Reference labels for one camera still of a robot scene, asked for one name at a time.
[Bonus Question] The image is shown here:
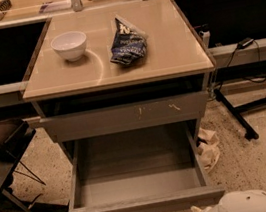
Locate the grey drawer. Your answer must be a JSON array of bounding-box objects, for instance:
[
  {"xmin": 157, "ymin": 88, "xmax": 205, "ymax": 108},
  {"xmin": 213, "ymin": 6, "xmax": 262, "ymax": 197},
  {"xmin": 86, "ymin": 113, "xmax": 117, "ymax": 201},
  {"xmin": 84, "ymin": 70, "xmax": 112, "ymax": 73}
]
[
  {"xmin": 66, "ymin": 122, "xmax": 225, "ymax": 212},
  {"xmin": 40, "ymin": 91, "xmax": 208, "ymax": 143}
]

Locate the grey top drawer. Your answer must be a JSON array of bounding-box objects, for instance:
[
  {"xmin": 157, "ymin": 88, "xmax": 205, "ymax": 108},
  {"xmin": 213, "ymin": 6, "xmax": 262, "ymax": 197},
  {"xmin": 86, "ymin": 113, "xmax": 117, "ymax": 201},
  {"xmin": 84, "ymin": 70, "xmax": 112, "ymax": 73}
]
[{"xmin": 40, "ymin": 91, "xmax": 208, "ymax": 143}]

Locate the grey drawer cabinet with top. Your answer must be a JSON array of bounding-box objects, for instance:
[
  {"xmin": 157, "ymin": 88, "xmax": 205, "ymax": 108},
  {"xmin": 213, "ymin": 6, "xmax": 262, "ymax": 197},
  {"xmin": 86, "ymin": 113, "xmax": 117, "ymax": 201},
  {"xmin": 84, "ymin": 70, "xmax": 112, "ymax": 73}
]
[{"xmin": 24, "ymin": 0, "xmax": 215, "ymax": 157}]

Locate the blue crumpled chip bag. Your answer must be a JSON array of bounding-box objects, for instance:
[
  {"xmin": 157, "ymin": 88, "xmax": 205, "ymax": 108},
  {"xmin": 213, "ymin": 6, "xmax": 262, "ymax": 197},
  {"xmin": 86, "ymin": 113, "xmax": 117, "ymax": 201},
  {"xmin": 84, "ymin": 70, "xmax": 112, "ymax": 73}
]
[{"xmin": 110, "ymin": 15, "xmax": 148, "ymax": 66}]

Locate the white ceramic bowl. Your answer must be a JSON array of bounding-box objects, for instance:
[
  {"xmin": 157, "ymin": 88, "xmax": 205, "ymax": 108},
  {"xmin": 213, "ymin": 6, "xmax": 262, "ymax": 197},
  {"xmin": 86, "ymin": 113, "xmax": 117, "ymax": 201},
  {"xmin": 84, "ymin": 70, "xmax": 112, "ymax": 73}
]
[{"xmin": 51, "ymin": 31, "xmax": 87, "ymax": 62}]

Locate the crumpled white cloth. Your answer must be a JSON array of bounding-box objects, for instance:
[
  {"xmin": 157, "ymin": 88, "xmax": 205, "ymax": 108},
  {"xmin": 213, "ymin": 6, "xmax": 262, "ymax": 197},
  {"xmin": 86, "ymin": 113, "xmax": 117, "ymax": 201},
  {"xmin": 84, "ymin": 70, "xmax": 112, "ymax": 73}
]
[{"xmin": 196, "ymin": 128, "xmax": 220, "ymax": 172}]

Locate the black metal floor stand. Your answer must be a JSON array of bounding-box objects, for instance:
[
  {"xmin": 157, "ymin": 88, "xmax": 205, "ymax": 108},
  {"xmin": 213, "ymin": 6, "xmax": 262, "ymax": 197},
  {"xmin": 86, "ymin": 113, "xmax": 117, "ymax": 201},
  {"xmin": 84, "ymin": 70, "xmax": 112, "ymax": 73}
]
[{"xmin": 209, "ymin": 62, "xmax": 266, "ymax": 146}]

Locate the black power adapter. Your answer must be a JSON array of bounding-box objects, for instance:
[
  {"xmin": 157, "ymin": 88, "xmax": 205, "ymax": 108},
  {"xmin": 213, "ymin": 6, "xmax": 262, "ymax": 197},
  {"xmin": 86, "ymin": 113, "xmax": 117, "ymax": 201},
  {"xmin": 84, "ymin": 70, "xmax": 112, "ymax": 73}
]
[{"xmin": 236, "ymin": 37, "xmax": 254, "ymax": 50}]

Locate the black side table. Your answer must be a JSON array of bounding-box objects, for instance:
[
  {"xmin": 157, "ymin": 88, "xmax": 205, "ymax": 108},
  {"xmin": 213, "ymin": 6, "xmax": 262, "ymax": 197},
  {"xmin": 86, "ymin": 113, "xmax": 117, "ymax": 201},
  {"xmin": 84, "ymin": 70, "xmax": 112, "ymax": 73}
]
[{"xmin": 0, "ymin": 129, "xmax": 68, "ymax": 212}]

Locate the black spring tool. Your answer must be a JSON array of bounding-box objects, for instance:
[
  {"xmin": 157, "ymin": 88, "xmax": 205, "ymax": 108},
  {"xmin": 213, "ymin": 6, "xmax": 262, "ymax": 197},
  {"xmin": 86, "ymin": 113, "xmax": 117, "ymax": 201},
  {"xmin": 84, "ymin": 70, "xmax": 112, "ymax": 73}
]
[{"xmin": 0, "ymin": 0, "xmax": 12, "ymax": 21}]

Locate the black cable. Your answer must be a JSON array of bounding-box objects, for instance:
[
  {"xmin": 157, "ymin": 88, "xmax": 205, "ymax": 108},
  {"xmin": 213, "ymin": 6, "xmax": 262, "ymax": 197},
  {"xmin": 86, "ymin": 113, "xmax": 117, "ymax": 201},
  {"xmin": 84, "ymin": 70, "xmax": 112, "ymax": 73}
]
[{"xmin": 202, "ymin": 38, "xmax": 266, "ymax": 102}]

